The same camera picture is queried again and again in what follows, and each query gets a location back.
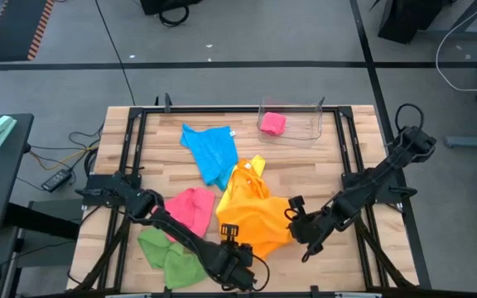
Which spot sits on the black power adapter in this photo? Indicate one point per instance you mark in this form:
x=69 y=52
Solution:
x=56 y=180

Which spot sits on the orange microfiber towel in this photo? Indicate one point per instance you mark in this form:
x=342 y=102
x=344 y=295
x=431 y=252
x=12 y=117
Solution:
x=247 y=186
x=259 y=227

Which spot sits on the clear plastic bin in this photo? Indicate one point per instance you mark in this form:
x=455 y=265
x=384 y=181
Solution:
x=300 y=132

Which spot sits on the black metal rig frame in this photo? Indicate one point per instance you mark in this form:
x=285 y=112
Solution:
x=238 y=110

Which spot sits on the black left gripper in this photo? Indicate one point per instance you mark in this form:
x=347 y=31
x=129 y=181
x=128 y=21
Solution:
x=234 y=265

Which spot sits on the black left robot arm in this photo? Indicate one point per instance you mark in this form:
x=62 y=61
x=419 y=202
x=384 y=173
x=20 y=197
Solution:
x=180 y=238

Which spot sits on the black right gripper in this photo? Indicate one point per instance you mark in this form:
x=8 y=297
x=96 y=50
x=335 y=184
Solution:
x=309 y=227

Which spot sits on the black side desk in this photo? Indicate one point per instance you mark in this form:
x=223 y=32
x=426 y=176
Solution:
x=2 y=174

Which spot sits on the green microfiber towel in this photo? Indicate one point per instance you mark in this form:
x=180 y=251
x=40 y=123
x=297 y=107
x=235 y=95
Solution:
x=172 y=265

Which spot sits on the blue microfiber towel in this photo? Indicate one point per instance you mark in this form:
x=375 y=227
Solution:
x=211 y=153

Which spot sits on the grey desk leg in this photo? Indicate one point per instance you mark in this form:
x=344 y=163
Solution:
x=462 y=33
x=474 y=142

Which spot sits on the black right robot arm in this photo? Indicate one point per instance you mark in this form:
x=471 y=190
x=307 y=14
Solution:
x=371 y=182

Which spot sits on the black cabinet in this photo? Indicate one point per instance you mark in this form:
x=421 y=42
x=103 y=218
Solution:
x=408 y=18

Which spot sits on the pink microfiber towel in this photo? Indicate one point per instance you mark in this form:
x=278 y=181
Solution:
x=193 y=207
x=272 y=123

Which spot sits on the black floor mat orange edge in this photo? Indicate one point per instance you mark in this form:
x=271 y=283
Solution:
x=15 y=29

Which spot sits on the black equipment base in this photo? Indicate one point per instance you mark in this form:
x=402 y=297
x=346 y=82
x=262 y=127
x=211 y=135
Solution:
x=168 y=6

